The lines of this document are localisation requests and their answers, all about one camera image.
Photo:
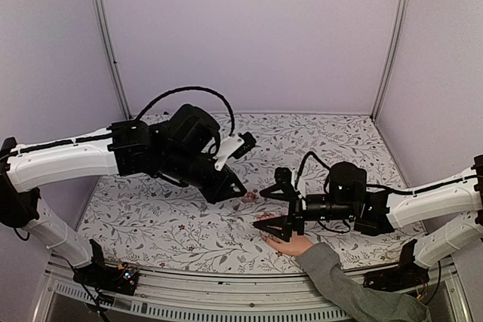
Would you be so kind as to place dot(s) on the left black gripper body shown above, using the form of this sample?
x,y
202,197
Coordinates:
x,y
181,166

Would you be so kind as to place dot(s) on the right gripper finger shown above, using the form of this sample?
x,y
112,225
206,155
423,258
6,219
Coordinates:
x,y
280,227
280,192

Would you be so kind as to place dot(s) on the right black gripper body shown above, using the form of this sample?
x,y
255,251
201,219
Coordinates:
x,y
335,212

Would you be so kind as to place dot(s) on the glitter nail polish bottle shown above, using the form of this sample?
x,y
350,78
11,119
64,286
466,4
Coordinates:
x,y
249,198

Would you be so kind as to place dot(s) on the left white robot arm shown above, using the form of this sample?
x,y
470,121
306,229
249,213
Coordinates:
x,y
25,168

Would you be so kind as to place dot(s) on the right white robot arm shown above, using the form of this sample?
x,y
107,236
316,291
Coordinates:
x,y
460,194

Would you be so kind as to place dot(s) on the grey sleeved forearm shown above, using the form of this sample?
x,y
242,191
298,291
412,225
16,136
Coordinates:
x,y
322,265

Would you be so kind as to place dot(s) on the person's bare hand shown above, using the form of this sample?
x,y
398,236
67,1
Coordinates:
x,y
297,245

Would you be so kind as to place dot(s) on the floral patterned table mat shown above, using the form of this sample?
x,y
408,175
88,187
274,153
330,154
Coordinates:
x,y
153,223

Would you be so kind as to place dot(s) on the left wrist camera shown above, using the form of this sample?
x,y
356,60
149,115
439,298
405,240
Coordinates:
x,y
233,147

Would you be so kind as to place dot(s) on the slotted metal front rail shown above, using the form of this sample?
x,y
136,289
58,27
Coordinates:
x,y
172,295

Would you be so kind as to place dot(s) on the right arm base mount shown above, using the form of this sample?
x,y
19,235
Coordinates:
x,y
405,275

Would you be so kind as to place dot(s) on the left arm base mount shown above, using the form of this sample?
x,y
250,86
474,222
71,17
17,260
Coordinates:
x,y
122,278

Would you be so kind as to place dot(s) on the left aluminium frame post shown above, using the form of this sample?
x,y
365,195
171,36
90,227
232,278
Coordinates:
x,y
111,58

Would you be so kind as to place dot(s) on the aluminium frame post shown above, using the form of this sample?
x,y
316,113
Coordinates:
x,y
388,66
111,58

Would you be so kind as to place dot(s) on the right aluminium frame post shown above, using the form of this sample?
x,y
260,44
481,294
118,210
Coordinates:
x,y
388,66

